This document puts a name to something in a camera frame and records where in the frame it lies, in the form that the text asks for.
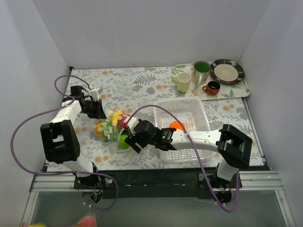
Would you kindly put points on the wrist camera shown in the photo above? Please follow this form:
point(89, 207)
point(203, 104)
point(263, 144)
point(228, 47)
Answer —
point(95, 93)
point(131, 123)

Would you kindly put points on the pale yellow mug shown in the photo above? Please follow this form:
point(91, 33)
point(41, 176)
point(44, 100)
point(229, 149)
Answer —
point(182, 81)

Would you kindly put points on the bag of fake food foreground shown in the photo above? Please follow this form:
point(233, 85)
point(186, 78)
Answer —
point(88, 220)

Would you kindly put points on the clear zip top bag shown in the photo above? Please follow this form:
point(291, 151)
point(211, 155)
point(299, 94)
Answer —
point(114, 145)

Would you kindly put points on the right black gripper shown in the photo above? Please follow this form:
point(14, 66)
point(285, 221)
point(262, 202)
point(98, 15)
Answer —
point(135, 139)

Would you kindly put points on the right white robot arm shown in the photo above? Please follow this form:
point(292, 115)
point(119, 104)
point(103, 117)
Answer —
point(232, 144)

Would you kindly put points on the green interior floral mug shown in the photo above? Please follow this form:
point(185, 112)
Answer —
point(200, 72)

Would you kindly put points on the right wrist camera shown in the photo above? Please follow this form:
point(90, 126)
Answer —
point(131, 123)

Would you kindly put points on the fake yellow banana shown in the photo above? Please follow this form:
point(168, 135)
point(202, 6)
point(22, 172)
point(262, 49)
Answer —
point(116, 116)

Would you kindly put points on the fake green lettuce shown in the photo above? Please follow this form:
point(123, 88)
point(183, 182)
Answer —
point(110, 133)

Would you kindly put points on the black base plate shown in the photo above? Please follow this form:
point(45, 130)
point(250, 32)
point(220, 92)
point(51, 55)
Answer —
point(160, 183)

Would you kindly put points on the floral tablecloth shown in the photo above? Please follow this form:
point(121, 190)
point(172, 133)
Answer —
point(135, 90)

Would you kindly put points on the fake orange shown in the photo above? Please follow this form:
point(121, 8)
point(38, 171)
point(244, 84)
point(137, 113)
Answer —
point(177, 125)

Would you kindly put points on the fake green cabbage ball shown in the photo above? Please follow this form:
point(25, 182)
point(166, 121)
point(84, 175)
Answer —
point(122, 144)

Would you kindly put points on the brown rimmed ceramic plate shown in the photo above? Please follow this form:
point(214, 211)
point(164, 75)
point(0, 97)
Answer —
point(227, 71)

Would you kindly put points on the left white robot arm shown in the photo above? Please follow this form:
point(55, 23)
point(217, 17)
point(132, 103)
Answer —
point(59, 138)

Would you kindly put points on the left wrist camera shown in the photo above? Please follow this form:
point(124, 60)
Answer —
point(95, 93)

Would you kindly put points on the fake yellow lemon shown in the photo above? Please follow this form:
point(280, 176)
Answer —
point(98, 130)

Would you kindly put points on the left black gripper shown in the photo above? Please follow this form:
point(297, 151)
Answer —
point(95, 109)

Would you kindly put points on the small orange brown cup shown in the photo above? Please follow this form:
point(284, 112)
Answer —
point(212, 88)

